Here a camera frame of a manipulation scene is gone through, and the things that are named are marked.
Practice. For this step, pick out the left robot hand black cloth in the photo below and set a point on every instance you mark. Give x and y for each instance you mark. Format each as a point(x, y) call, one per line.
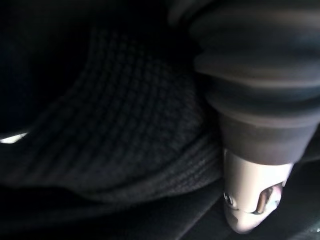
point(130, 120)

